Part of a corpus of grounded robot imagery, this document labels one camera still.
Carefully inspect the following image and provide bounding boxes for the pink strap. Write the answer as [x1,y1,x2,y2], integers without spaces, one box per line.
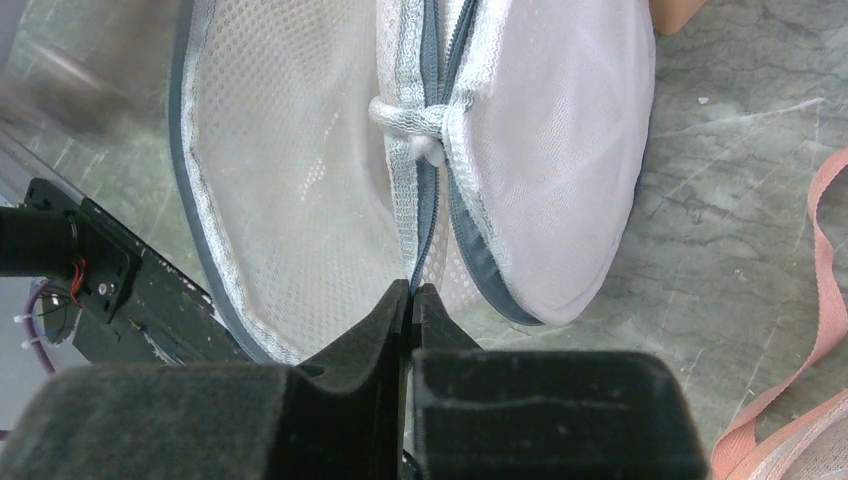
[710,146,848,480]

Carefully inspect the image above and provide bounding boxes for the white mesh laundry bag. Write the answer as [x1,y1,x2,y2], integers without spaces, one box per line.
[169,1,655,364]

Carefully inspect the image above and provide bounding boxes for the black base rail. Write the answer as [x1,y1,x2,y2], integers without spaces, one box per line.
[24,178,249,364]

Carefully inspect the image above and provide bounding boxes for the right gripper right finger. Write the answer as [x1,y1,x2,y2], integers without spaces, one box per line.
[411,285,709,479]

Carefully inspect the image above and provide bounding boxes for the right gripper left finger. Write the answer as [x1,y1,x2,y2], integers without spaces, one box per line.
[1,280,409,479]

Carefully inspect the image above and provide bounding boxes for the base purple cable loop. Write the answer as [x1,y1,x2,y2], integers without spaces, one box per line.
[13,281,68,376]

